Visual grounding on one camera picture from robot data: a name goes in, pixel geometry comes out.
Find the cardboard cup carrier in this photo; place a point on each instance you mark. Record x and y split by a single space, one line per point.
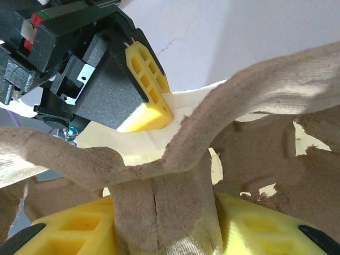
172 202

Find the white floral paper bag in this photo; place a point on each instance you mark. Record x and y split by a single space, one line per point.
132 143

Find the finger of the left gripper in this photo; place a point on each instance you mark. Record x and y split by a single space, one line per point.
119 87

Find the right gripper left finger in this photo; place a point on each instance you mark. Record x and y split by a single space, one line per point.
66 231

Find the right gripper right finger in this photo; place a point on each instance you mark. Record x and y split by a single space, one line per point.
265 231

